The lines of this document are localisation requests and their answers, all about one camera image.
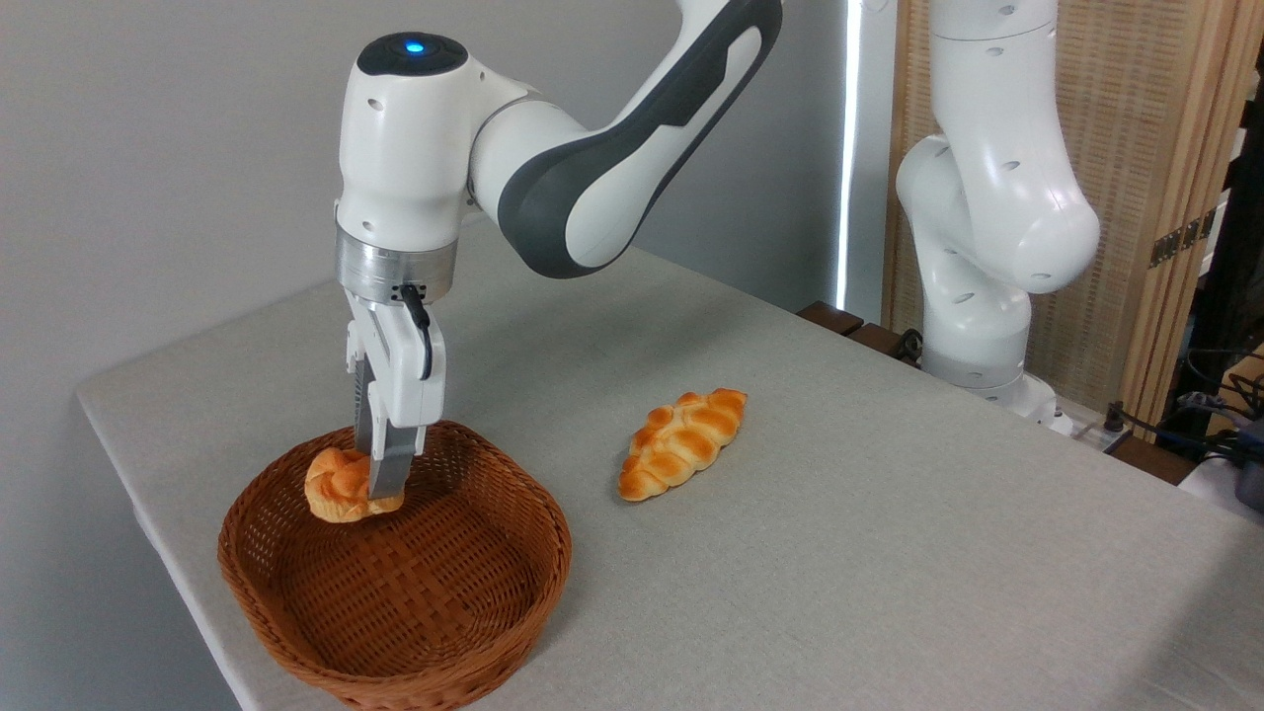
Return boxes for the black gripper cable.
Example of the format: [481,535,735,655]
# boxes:
[392,284,435,381]

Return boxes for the black cable bundle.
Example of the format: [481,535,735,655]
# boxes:
[1101,346,1264,465]

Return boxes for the brown wicker basket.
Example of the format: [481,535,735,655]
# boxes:
[217,416,574,711]

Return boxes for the bamboo folding screen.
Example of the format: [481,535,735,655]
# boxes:
[882,0,1264,435]

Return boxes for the black screen hinge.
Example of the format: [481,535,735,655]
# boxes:
[1148,207,1218,270]

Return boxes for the grey tablecloth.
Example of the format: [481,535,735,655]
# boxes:
[77,219,1264,711]

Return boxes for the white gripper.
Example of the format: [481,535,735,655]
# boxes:
[344,291,447,502]

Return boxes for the dark wooden slats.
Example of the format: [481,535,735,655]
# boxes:
[796,301,921,368]

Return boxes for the black stand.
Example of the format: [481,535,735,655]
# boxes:
[1165,59,1264,416]

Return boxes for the round knotted bread roll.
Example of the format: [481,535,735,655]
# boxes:
[304,446,406,523]

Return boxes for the long braided bread loaf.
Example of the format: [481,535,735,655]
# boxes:
[618,388,749,503]

